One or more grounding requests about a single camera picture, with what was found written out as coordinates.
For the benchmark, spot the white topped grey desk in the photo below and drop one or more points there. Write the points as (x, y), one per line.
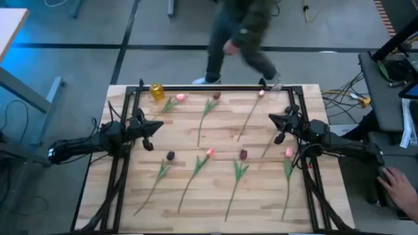
(9, 29)

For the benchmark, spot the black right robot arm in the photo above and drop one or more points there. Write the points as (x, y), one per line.
(346, 145)

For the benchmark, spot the black monitor with blue screen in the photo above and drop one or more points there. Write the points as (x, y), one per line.
(411, 91)

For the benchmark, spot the white papers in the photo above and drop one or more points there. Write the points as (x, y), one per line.
(407, 124)

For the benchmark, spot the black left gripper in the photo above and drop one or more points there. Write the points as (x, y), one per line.
(137, 129)

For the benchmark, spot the pale pink artificial tulip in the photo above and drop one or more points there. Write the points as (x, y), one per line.
(261, 93)

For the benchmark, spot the dark grey side desk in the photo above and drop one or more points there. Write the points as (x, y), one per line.
(401, 153)
(382, 98)

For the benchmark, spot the grey table leg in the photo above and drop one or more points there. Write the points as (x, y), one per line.
(170, 9)
(77, 11)

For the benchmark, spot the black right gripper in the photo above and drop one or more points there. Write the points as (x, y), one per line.
(295, 124)

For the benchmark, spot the white floor box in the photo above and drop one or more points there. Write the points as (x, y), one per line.
(339, 130)

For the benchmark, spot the black diagonal stand pole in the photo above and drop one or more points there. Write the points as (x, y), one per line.
(395, 40)

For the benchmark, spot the clear glass vase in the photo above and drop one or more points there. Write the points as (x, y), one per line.
(267, 103)

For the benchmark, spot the person's hand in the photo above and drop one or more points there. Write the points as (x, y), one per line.
(400, 191)

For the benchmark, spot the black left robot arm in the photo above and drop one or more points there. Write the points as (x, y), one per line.
(81, 147)

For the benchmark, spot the orange striped floor mat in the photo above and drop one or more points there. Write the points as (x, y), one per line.
(384, 16)

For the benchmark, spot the dark red artificial tulip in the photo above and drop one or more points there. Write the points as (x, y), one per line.
(243, 154)
(216, 95)

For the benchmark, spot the person's leg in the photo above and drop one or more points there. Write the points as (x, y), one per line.
(362, 127)

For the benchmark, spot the yellow glass vase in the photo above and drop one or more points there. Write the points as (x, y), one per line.
(157, 91)

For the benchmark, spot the black aluminium table frame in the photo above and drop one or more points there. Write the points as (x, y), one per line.
(212, 87)

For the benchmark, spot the person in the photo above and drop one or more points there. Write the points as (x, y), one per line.
(248, 26)

